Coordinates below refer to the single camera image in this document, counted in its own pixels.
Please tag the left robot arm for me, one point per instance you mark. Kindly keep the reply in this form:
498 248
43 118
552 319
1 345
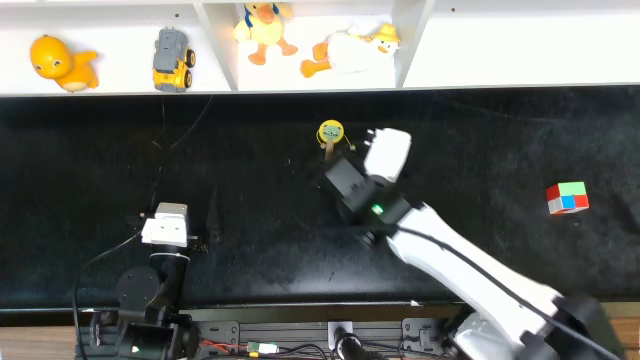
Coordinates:
150 290

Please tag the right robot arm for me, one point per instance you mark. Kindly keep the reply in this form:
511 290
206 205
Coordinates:
450 260

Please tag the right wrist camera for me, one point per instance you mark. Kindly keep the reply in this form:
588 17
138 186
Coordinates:
387 152

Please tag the yellow plush duck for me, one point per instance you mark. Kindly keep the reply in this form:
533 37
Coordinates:
265 30

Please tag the yellow rubber duck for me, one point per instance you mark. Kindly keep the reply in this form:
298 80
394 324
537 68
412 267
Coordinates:
57 60

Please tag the many-coloured puzzle cube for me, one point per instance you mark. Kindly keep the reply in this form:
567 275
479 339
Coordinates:
567 197

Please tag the white shelf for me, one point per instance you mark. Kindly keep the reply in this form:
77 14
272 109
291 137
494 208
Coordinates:
125 50

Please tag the white plush duck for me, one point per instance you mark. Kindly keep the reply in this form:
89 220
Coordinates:
352 52

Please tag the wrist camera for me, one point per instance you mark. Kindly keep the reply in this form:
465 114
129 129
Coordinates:
387 152
165 227

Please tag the mounting rail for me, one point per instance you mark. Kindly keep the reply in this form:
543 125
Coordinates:
300 334

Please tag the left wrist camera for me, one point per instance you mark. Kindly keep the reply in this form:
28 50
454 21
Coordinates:
165 227

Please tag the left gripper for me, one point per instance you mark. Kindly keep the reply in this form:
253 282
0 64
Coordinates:
198 243

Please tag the grey and yellow toy truck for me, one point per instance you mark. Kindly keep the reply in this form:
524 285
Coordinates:
172 60

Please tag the yellow rattle drum toy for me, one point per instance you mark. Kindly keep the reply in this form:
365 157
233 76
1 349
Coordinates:
330 132

